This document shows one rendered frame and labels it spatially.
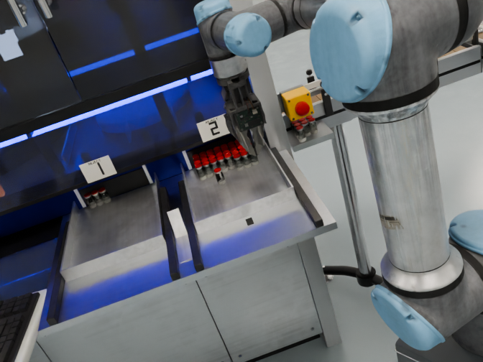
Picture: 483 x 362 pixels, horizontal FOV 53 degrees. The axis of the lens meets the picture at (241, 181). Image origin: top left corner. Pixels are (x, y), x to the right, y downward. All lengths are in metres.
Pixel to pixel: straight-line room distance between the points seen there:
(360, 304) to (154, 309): 0.88
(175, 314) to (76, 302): 0.58
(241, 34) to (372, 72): 0.39
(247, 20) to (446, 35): 0.39
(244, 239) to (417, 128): 0.62
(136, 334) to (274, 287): 0.50
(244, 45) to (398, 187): 0.40
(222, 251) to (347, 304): 1.09
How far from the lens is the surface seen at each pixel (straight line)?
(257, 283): 1.70
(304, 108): 1.38
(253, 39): 0.90
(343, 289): 2.20
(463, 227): 0.85
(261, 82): 1.36
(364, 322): 2.07
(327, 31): 0.58
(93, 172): 1.41
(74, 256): 1.36
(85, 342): 1.79
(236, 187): 1.34
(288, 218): 1.16
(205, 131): 1.37
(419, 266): 0.73
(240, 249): 1.12
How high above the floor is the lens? 1.56
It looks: 30 degrees down
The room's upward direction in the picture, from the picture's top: 19 degrees counter-clockwise
